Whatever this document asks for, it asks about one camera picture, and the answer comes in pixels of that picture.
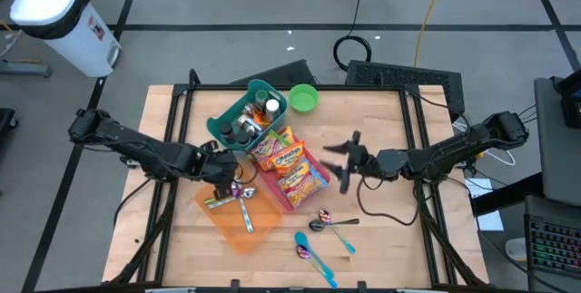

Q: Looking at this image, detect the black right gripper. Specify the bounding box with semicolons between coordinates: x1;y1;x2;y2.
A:
320;130;412;194

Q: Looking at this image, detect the teal plastic basket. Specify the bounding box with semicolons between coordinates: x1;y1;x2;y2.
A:
206;78;290;153

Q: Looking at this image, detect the shrimp ramen pack green edge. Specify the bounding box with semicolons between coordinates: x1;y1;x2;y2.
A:
248;129;294;171

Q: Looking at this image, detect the ramen pack blue edge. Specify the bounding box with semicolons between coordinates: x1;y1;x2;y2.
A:
276;157;329;209

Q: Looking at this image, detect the chicken ramen pack orange edge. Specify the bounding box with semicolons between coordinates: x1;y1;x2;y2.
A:
268;141;306;179

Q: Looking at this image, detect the red plastic bin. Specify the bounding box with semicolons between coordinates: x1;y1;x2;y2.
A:
247;141;332;215

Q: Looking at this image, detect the yellow ramen noodle pack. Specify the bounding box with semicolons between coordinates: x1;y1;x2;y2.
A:
277;125;297;147

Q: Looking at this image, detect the brown spice pouch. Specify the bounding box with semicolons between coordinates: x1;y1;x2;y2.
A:
249;107;273;129

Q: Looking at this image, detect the orange translucent plastic bin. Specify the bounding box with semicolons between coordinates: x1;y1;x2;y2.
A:
194;165;285;256

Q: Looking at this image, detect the white lid spice jar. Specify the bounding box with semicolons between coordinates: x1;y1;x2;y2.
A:
265;97;281;122

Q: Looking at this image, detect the dark metal spoon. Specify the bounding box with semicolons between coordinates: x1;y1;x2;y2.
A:
308;218;360;232

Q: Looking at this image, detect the green plastic bowl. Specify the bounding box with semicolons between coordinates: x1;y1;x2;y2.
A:
289;83;320;113

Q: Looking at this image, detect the teal plastic spoon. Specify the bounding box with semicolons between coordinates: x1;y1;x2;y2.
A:
293;230;336;280

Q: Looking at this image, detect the black mesh computer case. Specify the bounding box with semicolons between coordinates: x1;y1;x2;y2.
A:
345;60;466;122

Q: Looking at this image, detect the black flat panel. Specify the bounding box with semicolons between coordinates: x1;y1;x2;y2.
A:
229;59;318;87

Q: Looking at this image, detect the black keyboard desk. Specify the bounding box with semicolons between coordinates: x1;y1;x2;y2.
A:
471;172;581;293

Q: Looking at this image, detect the white paper sheet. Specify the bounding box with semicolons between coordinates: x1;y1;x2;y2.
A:
463;177;505;232

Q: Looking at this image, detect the white trash can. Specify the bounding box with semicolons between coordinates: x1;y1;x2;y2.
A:
9;0;123;79

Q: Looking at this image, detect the white computer mouse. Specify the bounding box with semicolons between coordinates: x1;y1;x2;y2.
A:
505;237;528;262

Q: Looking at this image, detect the grey metal stand base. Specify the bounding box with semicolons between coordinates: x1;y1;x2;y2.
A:
0;59;54;79

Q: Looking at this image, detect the backlit computer keyboard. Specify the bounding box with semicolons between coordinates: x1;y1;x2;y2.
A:
526;213;581;280

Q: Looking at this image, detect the black aluminium table frame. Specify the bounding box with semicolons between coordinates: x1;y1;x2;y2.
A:
108;68;489;292

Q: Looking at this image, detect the purple spoon teal handle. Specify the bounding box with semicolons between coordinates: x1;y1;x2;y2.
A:
294;244;340;290

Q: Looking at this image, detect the black floor cable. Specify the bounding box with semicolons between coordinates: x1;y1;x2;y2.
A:
332;0;373;72

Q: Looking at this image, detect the yellow cable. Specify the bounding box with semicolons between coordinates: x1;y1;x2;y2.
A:
412;0;449;69

